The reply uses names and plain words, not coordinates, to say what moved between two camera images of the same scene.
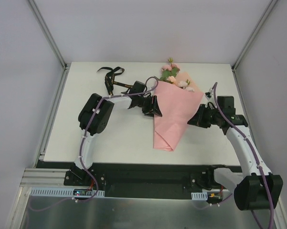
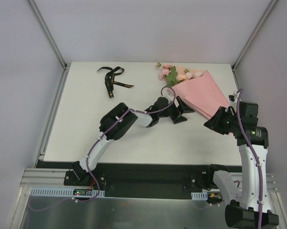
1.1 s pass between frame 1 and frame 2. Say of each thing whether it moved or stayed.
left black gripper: moved
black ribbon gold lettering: stayed
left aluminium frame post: stayed
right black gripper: moved
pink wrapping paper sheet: moved
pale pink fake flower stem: moved
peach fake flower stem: moved
